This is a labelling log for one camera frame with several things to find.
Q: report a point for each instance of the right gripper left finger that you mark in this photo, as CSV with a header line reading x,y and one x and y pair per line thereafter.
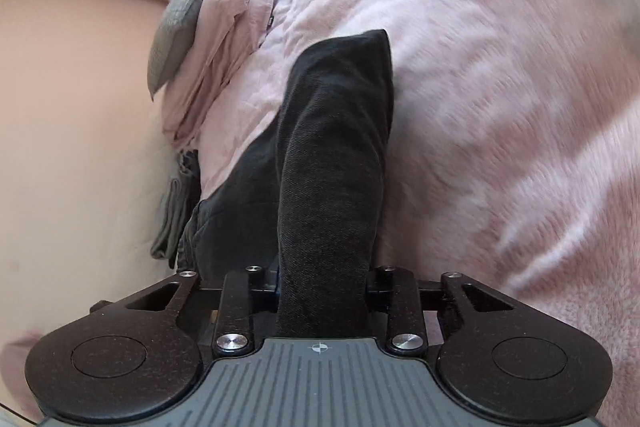
x,y
272,276

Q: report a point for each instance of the pink grey bed quilt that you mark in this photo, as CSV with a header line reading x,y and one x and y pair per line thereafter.
x,y
513,156

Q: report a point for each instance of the pink pillow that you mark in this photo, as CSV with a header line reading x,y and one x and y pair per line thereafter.
x,y
227,33

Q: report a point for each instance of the black sweatpants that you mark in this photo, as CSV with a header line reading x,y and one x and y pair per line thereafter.
x,y
307,193

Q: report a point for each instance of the grey pillow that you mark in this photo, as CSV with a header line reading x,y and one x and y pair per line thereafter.
x,y
172,40

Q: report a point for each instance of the grey folded cloth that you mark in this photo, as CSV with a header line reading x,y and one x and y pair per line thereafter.
x,y
183,191

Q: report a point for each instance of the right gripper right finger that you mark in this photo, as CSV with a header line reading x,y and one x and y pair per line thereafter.
x,y
377,282

